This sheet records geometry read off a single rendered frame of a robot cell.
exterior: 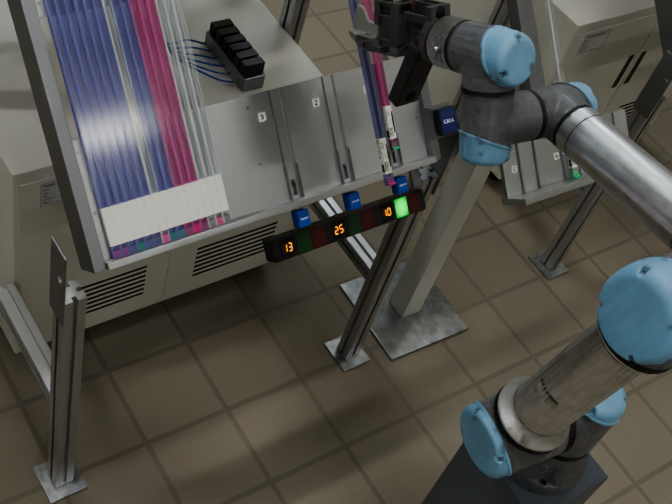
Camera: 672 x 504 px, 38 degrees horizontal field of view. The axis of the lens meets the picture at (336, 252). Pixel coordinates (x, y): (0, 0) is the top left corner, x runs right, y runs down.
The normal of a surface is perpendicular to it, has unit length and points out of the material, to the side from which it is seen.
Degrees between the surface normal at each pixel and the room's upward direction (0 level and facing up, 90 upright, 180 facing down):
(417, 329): 0
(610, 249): 0
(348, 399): 0
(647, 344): 83
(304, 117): 47
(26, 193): 90
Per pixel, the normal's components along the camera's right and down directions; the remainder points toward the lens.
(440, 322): 0.23, -0.63
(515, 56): 0.59, 0.32
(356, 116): 0.56, 0.09
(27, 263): 0.54, 0.71
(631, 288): -0.81, 0.15
